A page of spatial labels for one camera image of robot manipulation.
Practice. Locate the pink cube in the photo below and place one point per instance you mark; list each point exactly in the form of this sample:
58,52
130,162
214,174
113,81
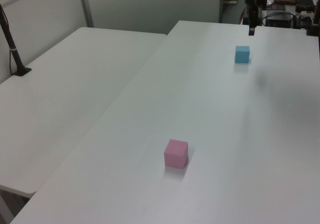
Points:
175,153

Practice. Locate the black clamp bar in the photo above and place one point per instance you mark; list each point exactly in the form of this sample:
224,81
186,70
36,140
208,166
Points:
303,8

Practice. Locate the blue cube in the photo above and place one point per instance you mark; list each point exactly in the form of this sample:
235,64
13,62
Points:
242,54

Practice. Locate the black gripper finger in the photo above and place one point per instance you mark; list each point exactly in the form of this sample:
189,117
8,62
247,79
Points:
253,21

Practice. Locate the grey partition post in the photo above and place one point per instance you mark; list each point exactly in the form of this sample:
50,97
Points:
85,6

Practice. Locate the white side table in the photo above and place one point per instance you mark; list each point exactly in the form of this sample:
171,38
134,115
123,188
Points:
75,83

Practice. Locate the black camera stand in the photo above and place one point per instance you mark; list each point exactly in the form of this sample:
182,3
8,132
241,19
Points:
313,26

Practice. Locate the black control box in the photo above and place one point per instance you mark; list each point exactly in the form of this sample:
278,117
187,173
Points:
278,22

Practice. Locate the black pole with base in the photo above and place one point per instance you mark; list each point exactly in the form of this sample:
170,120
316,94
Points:
11,43

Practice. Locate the brown flat object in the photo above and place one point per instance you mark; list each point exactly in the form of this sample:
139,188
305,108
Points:
285,0

